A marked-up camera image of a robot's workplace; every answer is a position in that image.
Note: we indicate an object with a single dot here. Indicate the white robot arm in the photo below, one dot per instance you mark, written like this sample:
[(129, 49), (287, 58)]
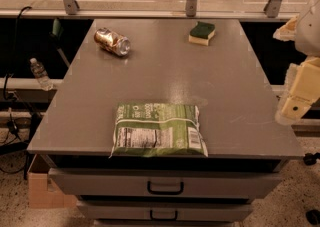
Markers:
[(302, 82)]

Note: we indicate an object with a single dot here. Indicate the orange soda can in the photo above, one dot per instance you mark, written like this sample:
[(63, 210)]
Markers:
[(112, 42)]

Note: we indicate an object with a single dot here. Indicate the clear plastic water bottle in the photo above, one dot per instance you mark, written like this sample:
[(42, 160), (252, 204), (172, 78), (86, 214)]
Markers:
[(40, 74)]

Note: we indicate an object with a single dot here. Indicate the green snack bag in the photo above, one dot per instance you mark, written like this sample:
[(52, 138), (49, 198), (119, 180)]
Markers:
[(157, 129)]

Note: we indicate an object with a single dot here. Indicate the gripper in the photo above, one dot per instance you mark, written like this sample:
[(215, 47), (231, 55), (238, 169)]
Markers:
[(310, 32)]

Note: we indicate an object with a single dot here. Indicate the green handled tool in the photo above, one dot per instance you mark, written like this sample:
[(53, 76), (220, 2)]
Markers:
[(55, 35)]

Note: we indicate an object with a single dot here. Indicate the grey lower drawer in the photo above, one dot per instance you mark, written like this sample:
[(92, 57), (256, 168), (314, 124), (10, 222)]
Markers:
[(163, 211)]

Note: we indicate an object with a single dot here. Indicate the black caster wheel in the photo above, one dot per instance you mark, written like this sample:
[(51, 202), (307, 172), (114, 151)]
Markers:
[(313, 217)]

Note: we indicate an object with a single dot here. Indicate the cardboard box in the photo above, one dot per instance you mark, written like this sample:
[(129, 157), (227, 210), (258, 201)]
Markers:
[(43, 193)]

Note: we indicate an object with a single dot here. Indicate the green and yellow sponge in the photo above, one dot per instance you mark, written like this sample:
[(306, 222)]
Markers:
[(202, 33)]

